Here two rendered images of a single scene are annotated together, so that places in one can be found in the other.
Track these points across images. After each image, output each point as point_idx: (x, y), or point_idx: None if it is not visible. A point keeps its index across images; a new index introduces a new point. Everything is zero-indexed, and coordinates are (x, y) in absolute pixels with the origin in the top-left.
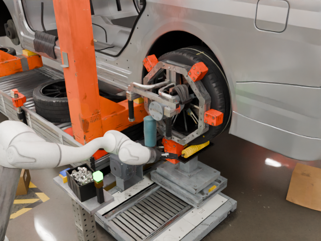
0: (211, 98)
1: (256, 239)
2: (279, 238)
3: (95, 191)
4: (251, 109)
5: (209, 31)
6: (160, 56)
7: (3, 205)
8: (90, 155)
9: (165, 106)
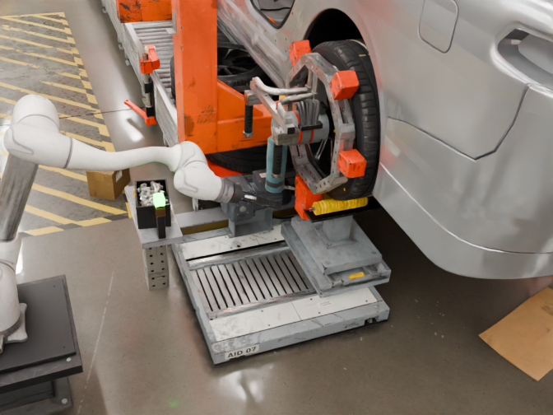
0: (359, 132)
1: (386, 373)
2: (424, 384)
3: None
4: (398, 166)
5: (370, 23)
6: None
7: (11, 198)
8: (123, 167)
9: None
